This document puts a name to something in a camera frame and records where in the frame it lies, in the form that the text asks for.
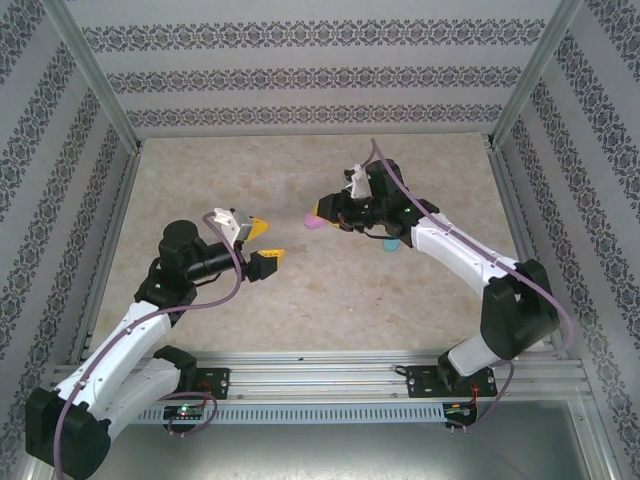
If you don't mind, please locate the grey metal sheet panel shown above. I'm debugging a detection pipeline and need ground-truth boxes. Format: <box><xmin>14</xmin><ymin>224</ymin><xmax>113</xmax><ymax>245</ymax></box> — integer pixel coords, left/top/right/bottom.
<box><xmin>99</xmin><ymin>399</ymin><xmax>619</xmax><ymax>480</ymax></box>

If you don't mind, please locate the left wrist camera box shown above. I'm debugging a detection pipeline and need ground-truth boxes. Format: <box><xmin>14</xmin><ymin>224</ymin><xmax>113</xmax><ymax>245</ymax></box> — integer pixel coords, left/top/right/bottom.
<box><xmin>212</xmin><ymin>207</ymin><xmax>253</xmax><ymax>245</ymax></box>

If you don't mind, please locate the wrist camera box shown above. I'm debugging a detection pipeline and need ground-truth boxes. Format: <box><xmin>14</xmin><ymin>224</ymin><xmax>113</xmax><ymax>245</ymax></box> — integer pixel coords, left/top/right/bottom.
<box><xmin>342</xmin><ymin>163</ymin><xmax>373</xmax><ymax>200</ymax></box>
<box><xmin>212</xmin><ymin>207</ymin><xmax>253</xmax><ymax>245</ymax></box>

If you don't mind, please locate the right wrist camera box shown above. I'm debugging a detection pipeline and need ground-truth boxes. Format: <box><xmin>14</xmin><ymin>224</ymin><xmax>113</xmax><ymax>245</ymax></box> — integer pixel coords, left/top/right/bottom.
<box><xmin>342</xmin><ymin>163</ymin><xmax>373</xmax><ymax>200</ymax></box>

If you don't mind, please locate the aluminium side frame rail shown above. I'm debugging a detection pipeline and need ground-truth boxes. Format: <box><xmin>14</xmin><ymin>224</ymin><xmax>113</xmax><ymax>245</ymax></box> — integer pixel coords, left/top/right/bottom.
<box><xmin>69</xmin><ymin>147</ymin><xmax>144</xmax><ymax>366</ymax></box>
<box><xmin>487</xmin><ymin>144</ymin><xmax>571</xmax><ymax>361</ymax></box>

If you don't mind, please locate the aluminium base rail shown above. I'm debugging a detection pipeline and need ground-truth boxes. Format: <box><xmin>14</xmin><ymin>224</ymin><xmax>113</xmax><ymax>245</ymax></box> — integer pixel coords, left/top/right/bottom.
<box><xmin>49</xmin><ymin>349</ymin><xmax>587</xmax><ymax>401</ymax></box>

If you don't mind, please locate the short purple cable loop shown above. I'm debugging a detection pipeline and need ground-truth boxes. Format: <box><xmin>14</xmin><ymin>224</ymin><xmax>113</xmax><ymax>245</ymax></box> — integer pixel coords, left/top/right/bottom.
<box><xmin>167</xmin><ymin>387</ymin><xmax>218</xmax><ymax>437</ymax></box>

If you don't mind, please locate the slotted grey cable duct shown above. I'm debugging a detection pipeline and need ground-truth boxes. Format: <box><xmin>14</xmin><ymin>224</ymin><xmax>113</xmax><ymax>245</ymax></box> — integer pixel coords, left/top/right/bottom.
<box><xmin>137</xmin><ymin>402</ymin><xmax>446</xmax><ymax>424</ymax></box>

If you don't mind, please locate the aluminium frame post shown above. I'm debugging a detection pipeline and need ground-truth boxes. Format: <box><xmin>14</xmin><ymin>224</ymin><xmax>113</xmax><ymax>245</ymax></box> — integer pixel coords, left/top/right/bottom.
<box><xmin>488</xmin><ymin>0</ymin><xmax>587</xmax><ymax>147</ymax></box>
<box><xmin>42</xmin><ymin>0</ymin><xmax>143</xmax><ymax>152</ymax></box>

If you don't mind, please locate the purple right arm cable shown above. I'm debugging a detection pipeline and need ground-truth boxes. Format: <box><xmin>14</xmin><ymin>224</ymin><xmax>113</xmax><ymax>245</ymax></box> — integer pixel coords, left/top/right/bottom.
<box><xmin>363</xmin><ymin>138</ymin><xmax>576</xmax><ymax>436</ymax></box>

